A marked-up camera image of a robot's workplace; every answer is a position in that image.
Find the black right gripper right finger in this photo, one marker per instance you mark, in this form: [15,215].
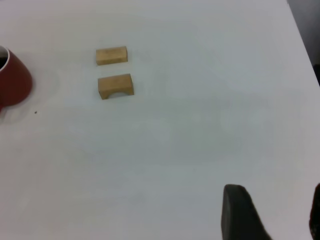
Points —
[315,215]

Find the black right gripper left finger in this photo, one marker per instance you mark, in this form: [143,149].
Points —
[240,217]

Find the red ceramic cup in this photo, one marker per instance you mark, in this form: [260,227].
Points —
[15,82]

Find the arched wooden block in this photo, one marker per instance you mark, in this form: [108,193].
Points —
[115,83]

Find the flat rectangular wooden block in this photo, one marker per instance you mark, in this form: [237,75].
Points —
[111,55]

